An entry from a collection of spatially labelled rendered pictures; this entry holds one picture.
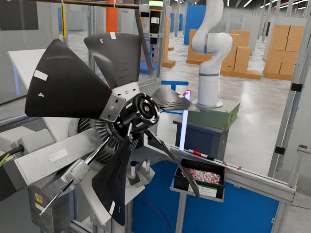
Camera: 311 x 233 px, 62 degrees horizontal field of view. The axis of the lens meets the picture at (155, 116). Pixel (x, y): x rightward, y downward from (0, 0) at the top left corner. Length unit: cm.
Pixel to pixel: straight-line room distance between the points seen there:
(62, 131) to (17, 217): 84
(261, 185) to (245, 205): 15
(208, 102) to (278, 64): 756
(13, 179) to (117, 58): 54
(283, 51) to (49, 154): 858
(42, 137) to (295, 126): 228
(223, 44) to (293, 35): 755
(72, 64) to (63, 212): 68
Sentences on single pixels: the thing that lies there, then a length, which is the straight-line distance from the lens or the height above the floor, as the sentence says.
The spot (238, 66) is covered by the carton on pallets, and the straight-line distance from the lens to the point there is 854.
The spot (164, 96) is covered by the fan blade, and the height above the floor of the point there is 119.
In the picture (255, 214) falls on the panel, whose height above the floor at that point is 65.
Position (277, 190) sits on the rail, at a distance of 132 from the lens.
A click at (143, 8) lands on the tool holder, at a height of 153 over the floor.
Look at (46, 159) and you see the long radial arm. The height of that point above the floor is 112.
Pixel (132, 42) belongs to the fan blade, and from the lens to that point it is 106.
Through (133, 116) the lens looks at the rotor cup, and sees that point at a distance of 84.
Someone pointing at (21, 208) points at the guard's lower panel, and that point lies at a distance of 171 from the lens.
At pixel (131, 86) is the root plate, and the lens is 95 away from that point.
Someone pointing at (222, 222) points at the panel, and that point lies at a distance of 153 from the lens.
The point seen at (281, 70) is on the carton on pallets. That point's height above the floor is 25.
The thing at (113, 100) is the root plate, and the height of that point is 125.
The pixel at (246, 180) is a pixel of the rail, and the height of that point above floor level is 83.
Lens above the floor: 151
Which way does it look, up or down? 20 degrees down
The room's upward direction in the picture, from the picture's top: 4 degrees clockwise
